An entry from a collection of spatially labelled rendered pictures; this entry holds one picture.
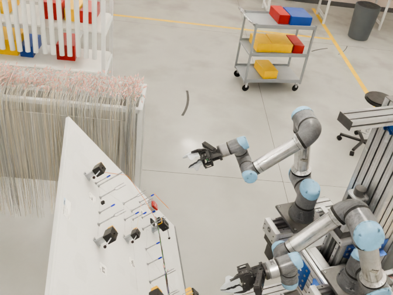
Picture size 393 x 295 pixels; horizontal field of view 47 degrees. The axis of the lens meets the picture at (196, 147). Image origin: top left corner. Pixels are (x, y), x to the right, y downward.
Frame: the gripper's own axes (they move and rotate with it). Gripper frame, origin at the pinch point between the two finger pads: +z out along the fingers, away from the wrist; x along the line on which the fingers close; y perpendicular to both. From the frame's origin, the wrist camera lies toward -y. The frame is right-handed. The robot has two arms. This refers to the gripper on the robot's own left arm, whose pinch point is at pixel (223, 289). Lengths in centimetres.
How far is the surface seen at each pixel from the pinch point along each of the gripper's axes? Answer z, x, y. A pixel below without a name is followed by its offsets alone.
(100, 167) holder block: 35, 54, 43
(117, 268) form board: 40.0, 16.4, 15.9
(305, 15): -235, 53, 413
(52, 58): 81, 92, 366
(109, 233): 37, 35, 12
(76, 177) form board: 46, 54, 38
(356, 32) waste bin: -419, -27, 628
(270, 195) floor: -91, -91, 243
